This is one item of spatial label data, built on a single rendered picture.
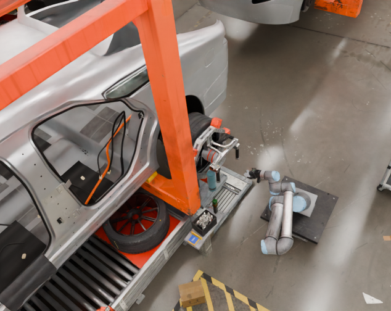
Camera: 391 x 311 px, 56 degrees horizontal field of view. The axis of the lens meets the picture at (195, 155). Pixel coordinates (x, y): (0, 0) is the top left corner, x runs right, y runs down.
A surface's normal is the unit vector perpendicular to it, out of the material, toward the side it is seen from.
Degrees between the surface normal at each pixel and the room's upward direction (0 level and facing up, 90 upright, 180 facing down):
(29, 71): 90
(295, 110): 0
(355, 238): 0
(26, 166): 71
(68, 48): 90
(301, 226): 0
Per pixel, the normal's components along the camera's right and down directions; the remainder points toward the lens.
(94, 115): -0.15, -0.58
